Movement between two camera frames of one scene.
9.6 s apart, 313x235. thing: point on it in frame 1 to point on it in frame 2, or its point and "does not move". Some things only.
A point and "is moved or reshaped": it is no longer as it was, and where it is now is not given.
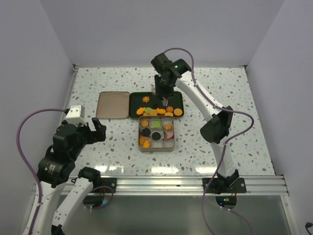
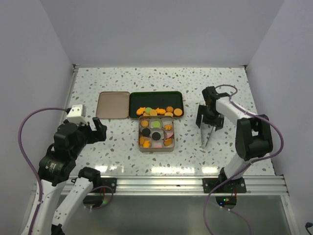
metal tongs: [165, 101] is moved or reshaped
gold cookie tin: [156, 133] does not move
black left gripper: [100, 129] does not move
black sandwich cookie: [156, 135] does not move
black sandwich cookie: [145, 132] does not move
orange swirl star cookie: [145, 99] to [168, 142]
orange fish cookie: [146, 144] does not move
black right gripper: [160, 92] to [218, 122]
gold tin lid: [113, 105] does not move
